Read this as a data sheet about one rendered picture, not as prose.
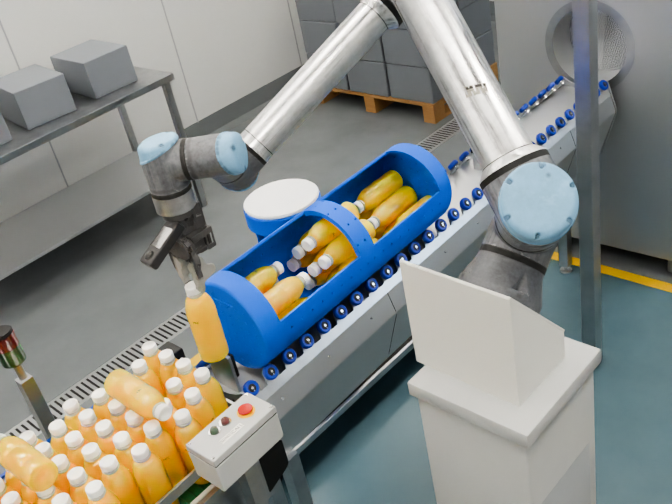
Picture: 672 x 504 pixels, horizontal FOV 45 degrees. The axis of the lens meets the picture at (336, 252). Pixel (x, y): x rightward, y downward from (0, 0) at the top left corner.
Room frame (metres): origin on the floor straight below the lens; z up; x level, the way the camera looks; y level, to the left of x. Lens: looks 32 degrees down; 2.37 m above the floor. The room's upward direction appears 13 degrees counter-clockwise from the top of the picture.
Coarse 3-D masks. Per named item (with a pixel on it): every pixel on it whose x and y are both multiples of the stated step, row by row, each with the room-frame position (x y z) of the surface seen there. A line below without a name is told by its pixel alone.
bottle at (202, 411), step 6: (186, 402) 1.53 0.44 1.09; (198, 402) 1.52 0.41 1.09; (204, 402) 1.53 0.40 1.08; (186, 408) 1.53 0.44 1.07; (192, 408) 1.52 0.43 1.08; (198, 408) 1.52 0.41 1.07; (204, 408) 1.52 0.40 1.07; (210, 408) 1.53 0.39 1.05; (192, 414) 1.51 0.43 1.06; (198, 414) 1.51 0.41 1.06; (204, 414) 1.51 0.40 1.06; (210, 414) 1.52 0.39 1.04; (198, 420) 1.51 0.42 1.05; (204, 420) 1.51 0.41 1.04; (210, 420) 1.52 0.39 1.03; (204, 426) 1.51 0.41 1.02
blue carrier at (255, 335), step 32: (384, 160) 2.47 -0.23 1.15; (416, 160) 2.30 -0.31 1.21; (352, 192) 2.36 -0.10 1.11; (416, 192) 2.38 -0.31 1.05; (448, 192) 2.27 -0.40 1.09; (288, 224) 2.07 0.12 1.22; (352, 224) 2.02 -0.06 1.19; (416, 224) 2.15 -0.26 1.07; (256, 256) 2.05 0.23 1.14; (288, 256) 2.14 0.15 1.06; (384, 256) 2.04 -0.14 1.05; (224, 288) 1.78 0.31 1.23; (256, 288) 1.78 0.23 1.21; (320, 288) 1.85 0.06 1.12; (352, 288) 1.95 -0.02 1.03; (224, 320) 1.81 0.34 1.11; (256, 320) 1.71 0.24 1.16; (288, 320) 1.75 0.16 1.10; (256, 352) 1.73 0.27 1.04
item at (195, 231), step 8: (192, 208) 1.60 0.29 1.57; (200, 208) 1.63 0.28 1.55; (176, 216) 1.57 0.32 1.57; (184, 216) 1.58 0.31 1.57; (192, 216) 1.61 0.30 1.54; (200, 216) 1.62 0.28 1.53; (184, 224) 1.59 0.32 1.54; (192, 224) 1.61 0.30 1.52; (200, 224) 1.62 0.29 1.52; (184, 232) 1.59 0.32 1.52; (192, 232) 1.60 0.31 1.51; (200, 232) 1.59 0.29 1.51; (208, 232) 1.61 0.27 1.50; (184, 240) 1.57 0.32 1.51; (192, 240) 1.58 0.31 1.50; (200, 240) 1.60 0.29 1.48; (208, 240) 1.61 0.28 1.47; (176, 248) 1.59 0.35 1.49; (184, 248) 1.56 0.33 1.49; (192, 248) 1.57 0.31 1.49; (200, 248) 1.60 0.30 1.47; (208, 248) 1.60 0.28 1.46; (176, 256) 1.60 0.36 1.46; (184, 256) 1.57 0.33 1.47
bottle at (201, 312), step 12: (192, 300) 1.57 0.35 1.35; (204, 300) 1.57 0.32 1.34; (192, 312) 1.56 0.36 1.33; (204, 312) 1.56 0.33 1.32; (216, 312) 1.58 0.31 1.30; (192, 324) 1.56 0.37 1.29; (204, 324) 1.55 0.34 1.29; (216, 324) 1.57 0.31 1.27; (204, 336) 1.55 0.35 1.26; (216, 336) 1.56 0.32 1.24; (204, 348) 1.56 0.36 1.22; (216, 348) 1.56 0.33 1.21; (228, 348) 1.59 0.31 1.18; (204, 360) 1.56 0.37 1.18; (216, 360) 1.55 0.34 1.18
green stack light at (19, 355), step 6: (18, 348) 1.76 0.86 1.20; (0, 354) 1.74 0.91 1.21; (6, 354) 1.73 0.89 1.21; (12, 354) 1.74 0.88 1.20; (18, 354) 1.75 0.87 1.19; (24, 354) 1.77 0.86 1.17; (0, 360) 1.74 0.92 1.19; (6, 360) 1.73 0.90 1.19; (12, 360) 1.73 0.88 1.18; (18, 360) 1.74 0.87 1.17; (24, 360) 1.75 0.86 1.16; (6, 366) 1.74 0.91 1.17; (12, 366) 1.73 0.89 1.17
